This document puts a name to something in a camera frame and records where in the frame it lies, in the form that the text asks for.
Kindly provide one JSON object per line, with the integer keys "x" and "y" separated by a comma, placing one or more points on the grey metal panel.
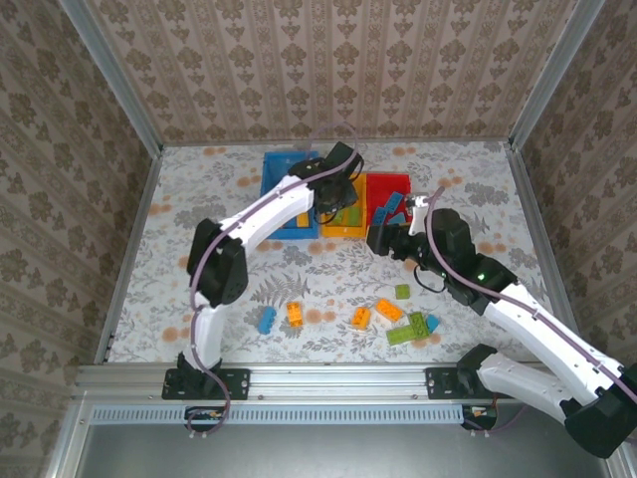
{"x": 323, "y": 453}

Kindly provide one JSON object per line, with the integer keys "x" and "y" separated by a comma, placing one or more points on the blue lego slope brick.
{"x": 433, "y": 323}

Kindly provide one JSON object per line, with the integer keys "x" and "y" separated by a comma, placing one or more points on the floral table cover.
{"x": 174, "y": 279}

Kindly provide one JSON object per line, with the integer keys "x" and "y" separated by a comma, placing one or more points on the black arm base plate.
{"x": 239, "y": 383}
{"x": 438, "y": 383}

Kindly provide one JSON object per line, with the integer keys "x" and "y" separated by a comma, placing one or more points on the aluminium table side rail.
{"x": 543, "y": 249}
{"x": 131, "y": 249}

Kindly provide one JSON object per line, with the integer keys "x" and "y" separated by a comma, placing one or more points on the aluminium frame post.
{"x": 113, "y": 74}
{"x": 555, "y": 74}

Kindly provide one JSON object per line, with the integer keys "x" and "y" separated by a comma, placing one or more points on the red plastic bin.
{"x": 383, "y": 186}

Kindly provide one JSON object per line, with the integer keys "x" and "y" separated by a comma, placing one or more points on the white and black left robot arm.
{"x": 274, "y": 214}

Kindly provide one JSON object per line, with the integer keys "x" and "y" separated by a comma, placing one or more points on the orange lego brick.
{"x": 294, "y": 314}
{"x": 360, "y": 318}
{"x": 388, "y": 310}
{"x": 303, "y": 220}

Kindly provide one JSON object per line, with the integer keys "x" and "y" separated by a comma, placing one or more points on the black connector box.
{"x": 480, "y": 412}
{"x": 204, "y": 413}

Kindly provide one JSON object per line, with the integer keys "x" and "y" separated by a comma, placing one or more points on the aluminium table end rail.
{"x": 448, "y": 142}

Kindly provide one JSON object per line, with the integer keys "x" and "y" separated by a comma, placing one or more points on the aluminium mounting rail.
{"x": 338, "y": 381}

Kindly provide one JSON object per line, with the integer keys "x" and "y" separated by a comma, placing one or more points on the blue plastic bin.
{"x": 274, "y": 171}

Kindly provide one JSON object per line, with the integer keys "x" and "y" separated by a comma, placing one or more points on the yellow plastic bin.
{"x": 343, "y": 231}

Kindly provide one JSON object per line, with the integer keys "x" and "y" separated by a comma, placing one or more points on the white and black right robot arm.
{"x": 537, "y": 333}

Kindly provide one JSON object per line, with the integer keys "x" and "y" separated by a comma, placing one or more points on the small green lego brick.
{"x": 403, "y": 292}

